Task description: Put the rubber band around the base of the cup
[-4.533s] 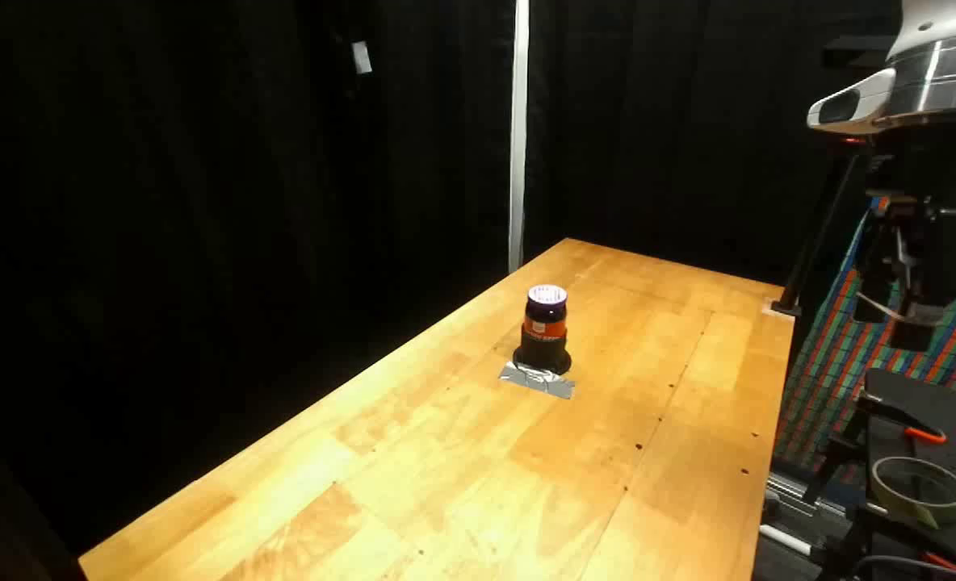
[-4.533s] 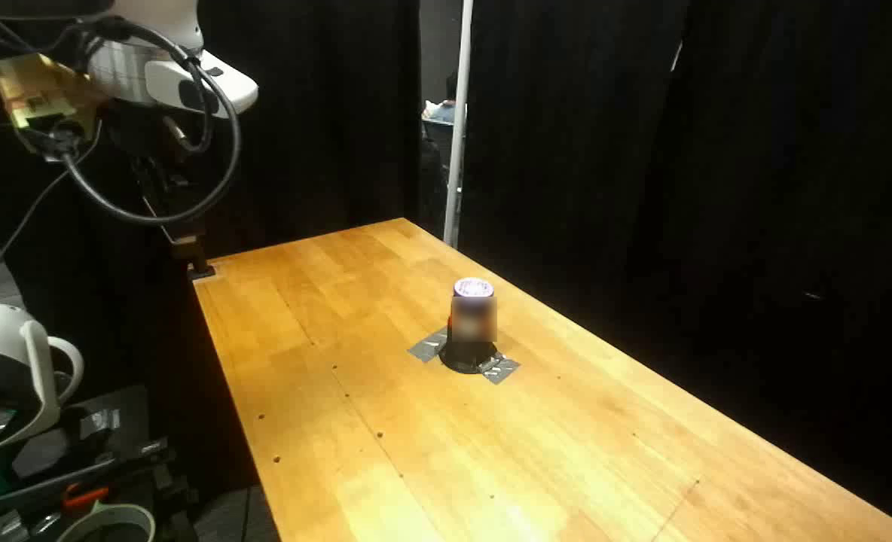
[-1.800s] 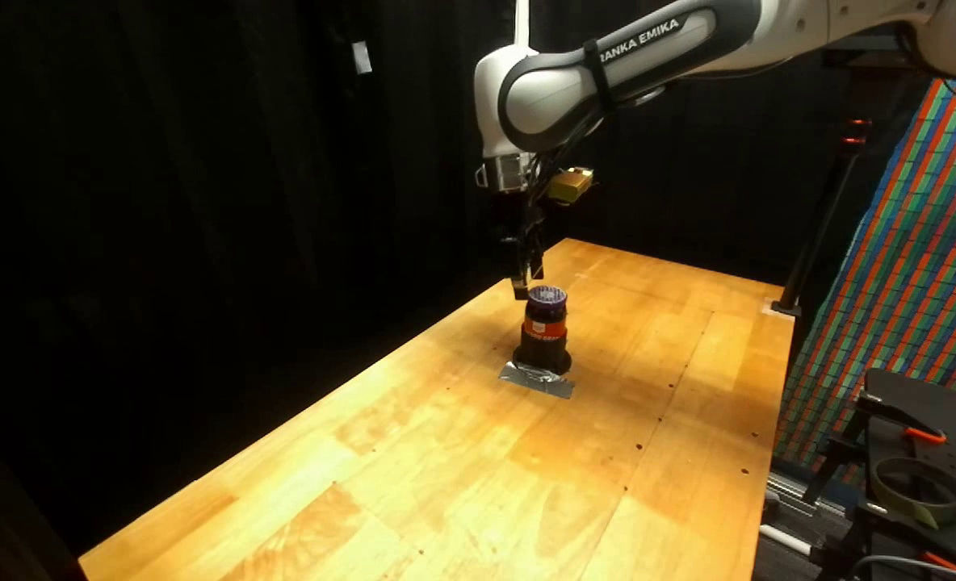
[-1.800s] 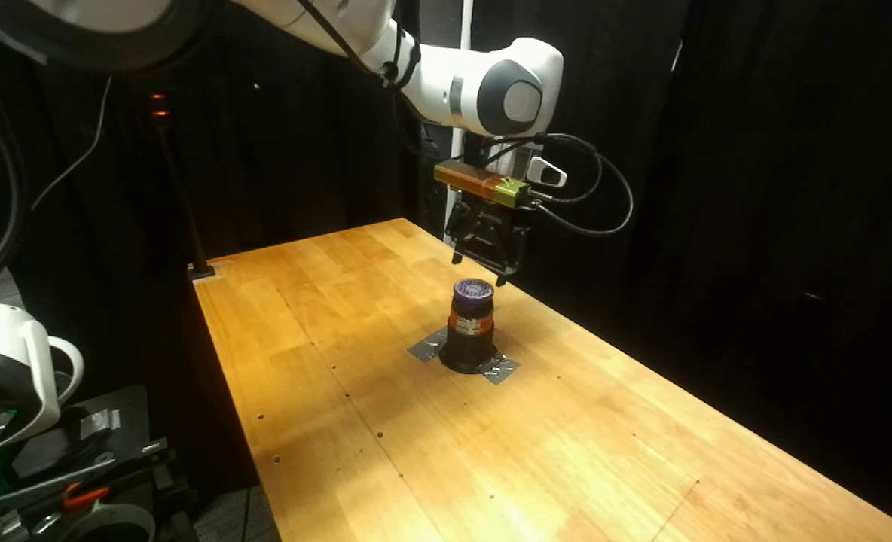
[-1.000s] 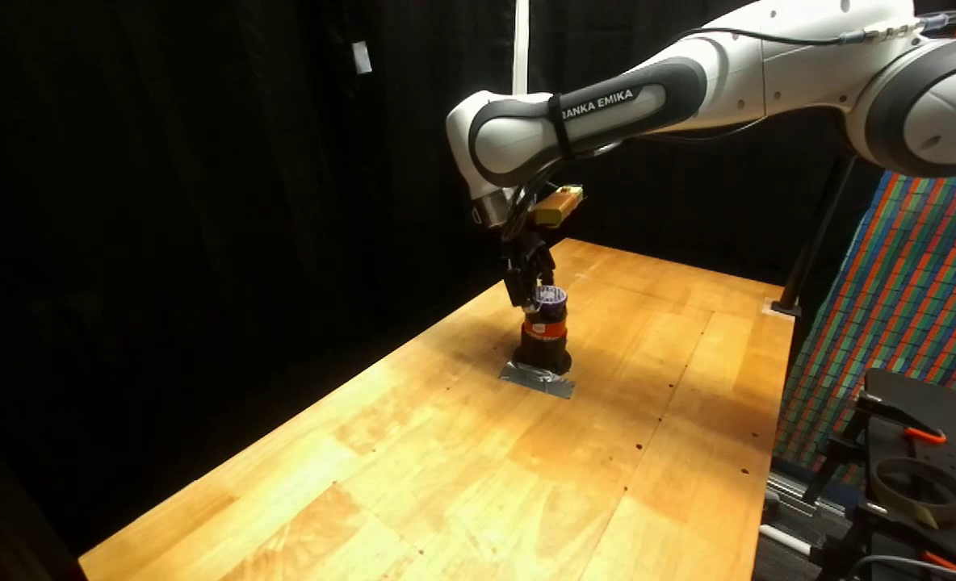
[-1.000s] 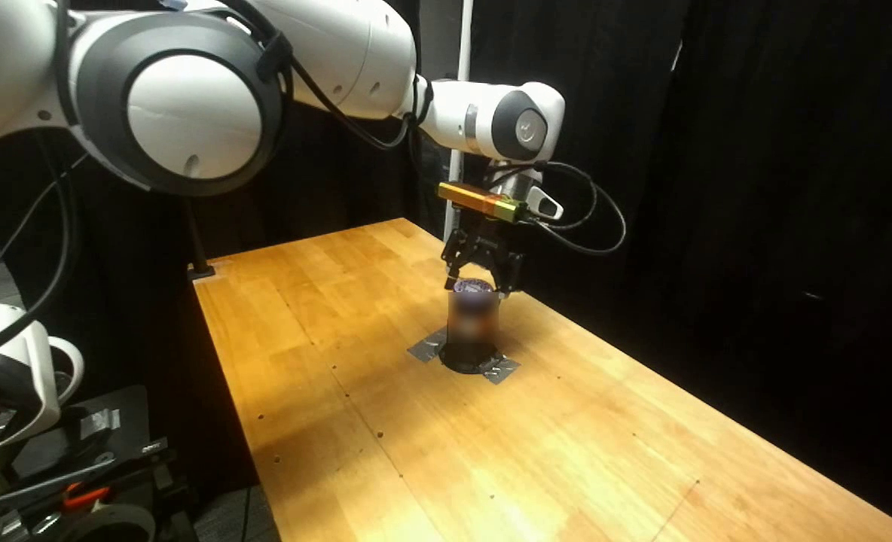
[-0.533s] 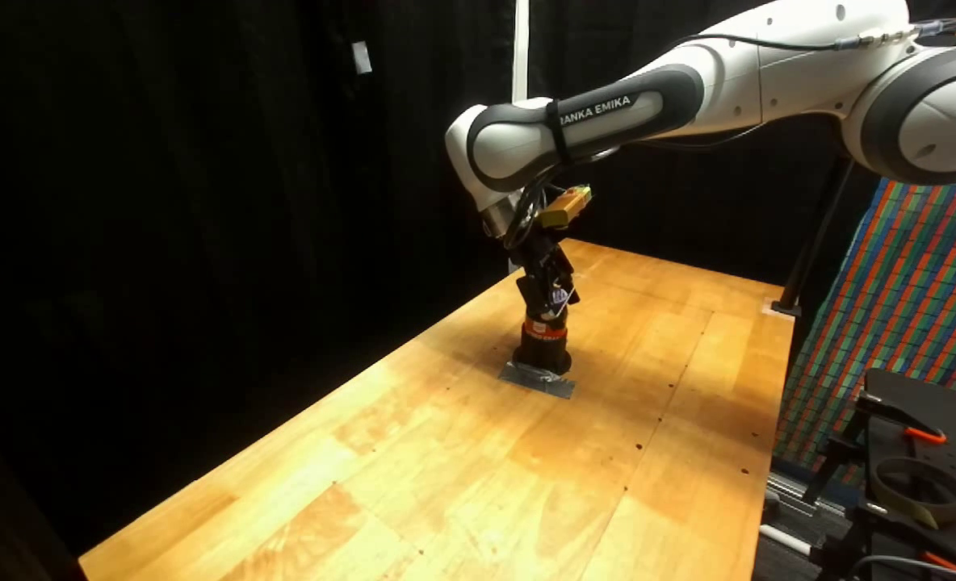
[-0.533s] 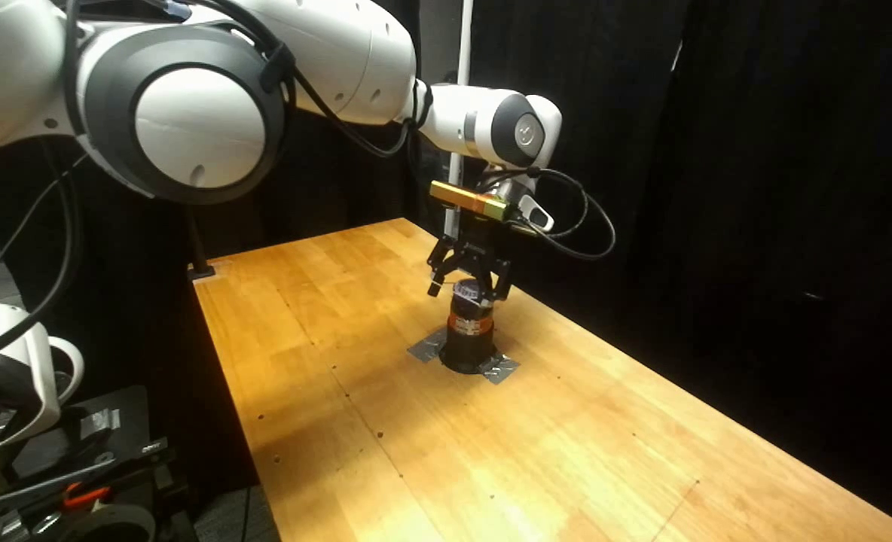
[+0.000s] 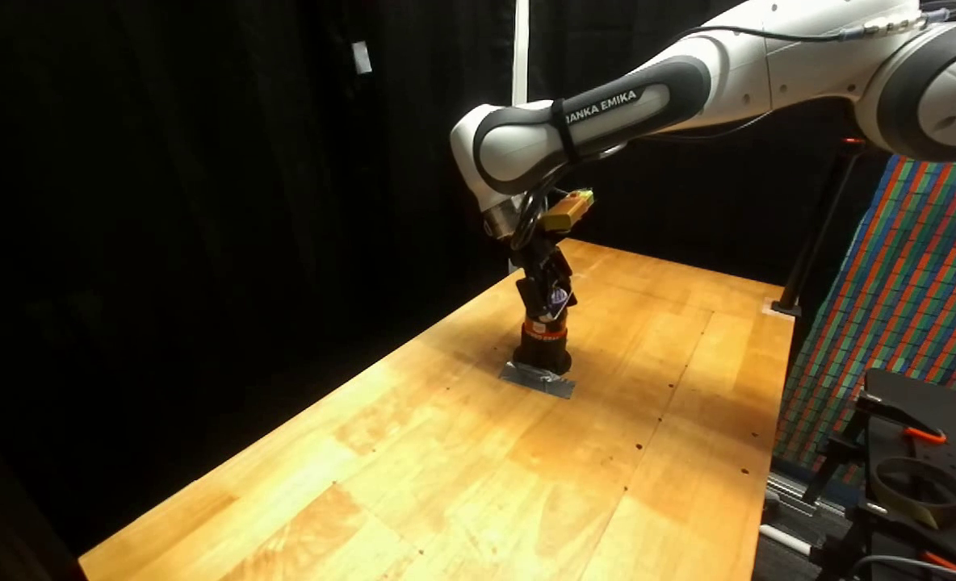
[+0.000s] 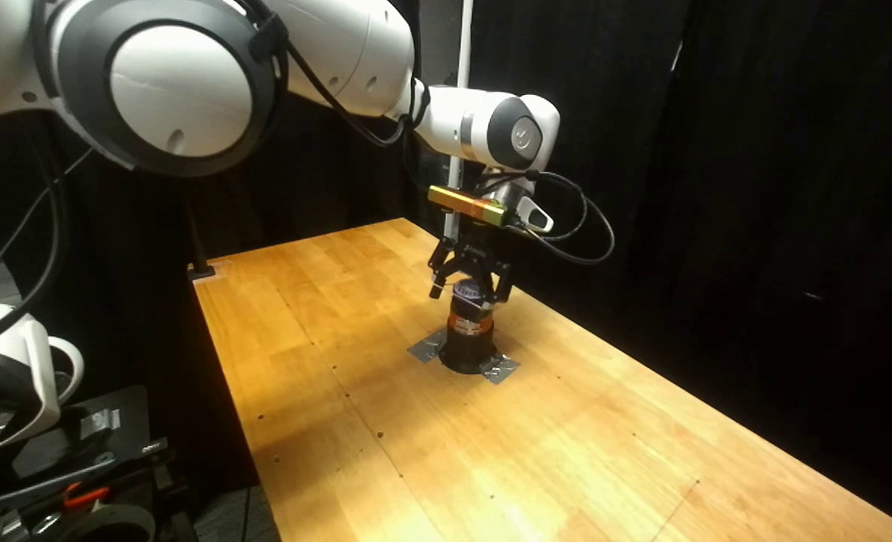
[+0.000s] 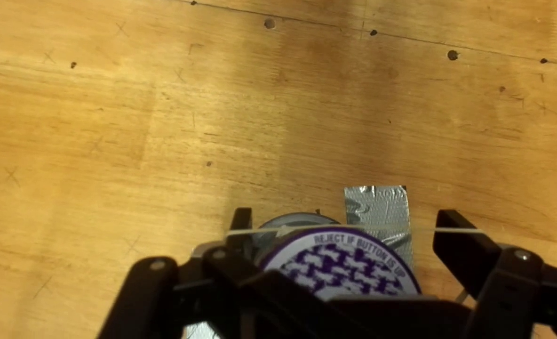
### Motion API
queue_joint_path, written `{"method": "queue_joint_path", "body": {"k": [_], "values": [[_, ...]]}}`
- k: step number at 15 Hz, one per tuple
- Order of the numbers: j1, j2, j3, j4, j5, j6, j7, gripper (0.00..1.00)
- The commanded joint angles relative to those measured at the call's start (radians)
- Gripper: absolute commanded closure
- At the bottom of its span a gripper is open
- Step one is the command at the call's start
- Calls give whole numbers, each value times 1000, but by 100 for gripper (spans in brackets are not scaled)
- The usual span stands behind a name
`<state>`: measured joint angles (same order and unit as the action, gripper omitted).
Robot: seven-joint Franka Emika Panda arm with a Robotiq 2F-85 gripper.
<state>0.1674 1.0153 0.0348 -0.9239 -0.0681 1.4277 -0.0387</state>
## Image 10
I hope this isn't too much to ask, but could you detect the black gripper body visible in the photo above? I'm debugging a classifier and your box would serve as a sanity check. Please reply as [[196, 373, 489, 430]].
[[438, 210, 508, 284]]

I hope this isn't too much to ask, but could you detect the purple rubber band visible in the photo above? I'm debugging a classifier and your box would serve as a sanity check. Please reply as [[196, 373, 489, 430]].
[[449, 284, 501, 313]]

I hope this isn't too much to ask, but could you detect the white rounded robot base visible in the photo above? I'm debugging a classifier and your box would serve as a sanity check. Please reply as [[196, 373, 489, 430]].
[[0, 297, 88, 481]]

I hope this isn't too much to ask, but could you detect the dark cup with orange band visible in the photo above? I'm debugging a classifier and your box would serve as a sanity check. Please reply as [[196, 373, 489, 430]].
[[438, 280, 501, 376]]

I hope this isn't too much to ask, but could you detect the grey tape patch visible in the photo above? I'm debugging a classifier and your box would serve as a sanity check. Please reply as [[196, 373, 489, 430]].
[[407, 330, 521, 387]]

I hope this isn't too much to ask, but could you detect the white vertical pole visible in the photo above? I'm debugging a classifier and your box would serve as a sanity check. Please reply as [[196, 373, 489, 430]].
[[453, 0, 477, 91]]

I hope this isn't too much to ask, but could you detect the black slanted stand pole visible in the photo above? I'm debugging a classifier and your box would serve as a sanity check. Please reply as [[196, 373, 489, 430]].
[[181, 194, 219, 284]]

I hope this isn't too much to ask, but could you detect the black equipment cart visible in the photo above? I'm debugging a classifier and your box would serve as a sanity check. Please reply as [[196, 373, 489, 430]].
[[0, 382, 201, 542]]

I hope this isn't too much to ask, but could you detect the tape roll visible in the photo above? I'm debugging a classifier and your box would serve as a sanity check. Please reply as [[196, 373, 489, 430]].
[[54, 502, 161, 542]]

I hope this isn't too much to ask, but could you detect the gold wrist camera bar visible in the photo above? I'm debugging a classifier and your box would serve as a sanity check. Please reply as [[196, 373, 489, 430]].
[[426, 180, 516, 232]]

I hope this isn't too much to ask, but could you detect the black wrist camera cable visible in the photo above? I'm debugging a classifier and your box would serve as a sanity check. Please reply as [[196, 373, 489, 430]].
[[484, 165, 619, 272]]

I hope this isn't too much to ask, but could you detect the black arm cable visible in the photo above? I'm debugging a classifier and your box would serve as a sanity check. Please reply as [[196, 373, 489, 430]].
[[0, 148, 95, 357]]

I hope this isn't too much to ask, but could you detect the red handled clamp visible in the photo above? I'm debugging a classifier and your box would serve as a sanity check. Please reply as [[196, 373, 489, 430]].
[[58, 479, 117, 511]]

